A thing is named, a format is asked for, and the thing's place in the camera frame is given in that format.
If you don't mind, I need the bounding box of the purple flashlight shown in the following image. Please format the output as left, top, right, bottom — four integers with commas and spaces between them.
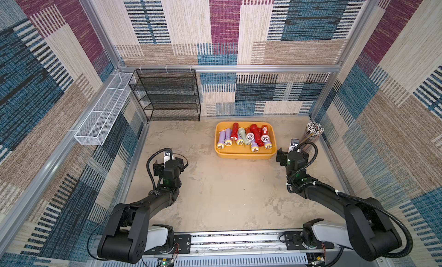
236, 135, 244, 146
224, 128, 233, 147
264, 141, 273, 150
251, 139, 259, 153
216, 130, 226, 150

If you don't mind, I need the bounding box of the red flashlight white head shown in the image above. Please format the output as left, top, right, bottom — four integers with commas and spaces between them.
245, 127, 254, 141

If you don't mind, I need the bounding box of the pale green flashlight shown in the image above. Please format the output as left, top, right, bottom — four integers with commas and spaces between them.
238, 127, 251, 146

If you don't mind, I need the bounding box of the yellow plastic storage tray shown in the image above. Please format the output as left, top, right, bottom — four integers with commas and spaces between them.
214, 121, 277, 159

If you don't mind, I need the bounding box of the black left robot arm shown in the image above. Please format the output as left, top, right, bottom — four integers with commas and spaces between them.
86, 148, 188, 264

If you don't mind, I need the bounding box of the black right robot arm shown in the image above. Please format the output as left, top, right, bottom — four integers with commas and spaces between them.
276, 139, 414, 266

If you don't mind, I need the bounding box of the cup of pencils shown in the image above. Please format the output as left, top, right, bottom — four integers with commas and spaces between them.
300, 120, 325, 143

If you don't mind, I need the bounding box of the black wire shelf rack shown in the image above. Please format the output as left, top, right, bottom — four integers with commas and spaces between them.
129, 69, 201, 122

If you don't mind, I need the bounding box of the white mesh wall basket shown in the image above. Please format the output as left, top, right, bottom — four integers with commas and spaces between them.
74, 72, 132, 146

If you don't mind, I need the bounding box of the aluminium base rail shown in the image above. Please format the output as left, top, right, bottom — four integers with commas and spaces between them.
86, 228, 391, 267

